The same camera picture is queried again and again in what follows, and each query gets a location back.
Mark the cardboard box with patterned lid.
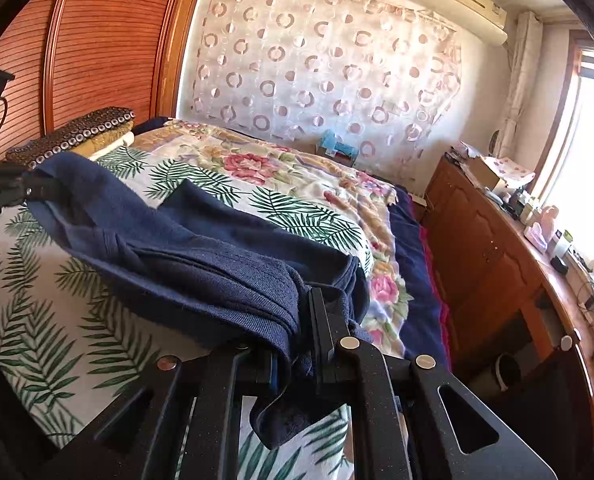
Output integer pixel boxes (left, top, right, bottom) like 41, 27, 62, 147
468, 156, 536, 192

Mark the bed with leaf-print cover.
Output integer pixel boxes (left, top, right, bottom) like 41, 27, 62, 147
0, 118, 451, 480

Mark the yellow folded cloth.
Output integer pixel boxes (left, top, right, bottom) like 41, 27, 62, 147
71, 130, 134, 160

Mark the floral quilt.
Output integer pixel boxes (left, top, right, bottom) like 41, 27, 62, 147
121, 120, 412, 356

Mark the window with wooden frame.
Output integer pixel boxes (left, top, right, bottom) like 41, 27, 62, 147
536, 30, 594, 271

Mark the light blue toy box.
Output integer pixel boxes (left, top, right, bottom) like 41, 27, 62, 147
316, 130, 359, 167

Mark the dark circle-patterned folded cloth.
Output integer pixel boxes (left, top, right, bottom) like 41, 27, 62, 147
5, 106, 135, 169

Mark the wooden wardrobe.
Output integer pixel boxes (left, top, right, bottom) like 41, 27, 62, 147
0, 0, 197, 158

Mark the navy blue garment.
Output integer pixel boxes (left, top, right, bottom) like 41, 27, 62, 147
29, 152, 370, 448

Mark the white wall air conditioner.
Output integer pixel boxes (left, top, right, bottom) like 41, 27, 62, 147
411, 0, 507, 47

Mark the circle-patterned sheer curtain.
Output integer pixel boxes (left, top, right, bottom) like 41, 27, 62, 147
182, 0, 462, 184

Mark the tied-back cream curtain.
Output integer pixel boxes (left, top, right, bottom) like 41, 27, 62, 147
492, 11, 543, 158

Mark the pink bottle on sideboard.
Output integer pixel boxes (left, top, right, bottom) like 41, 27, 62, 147
524, 205, 559, 254

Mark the navy blue bed sheet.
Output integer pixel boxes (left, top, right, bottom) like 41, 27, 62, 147
388, 186, 452, 370

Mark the long wooden sideboard cabinet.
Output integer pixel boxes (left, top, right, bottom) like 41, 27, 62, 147
423, 156, 594, 444

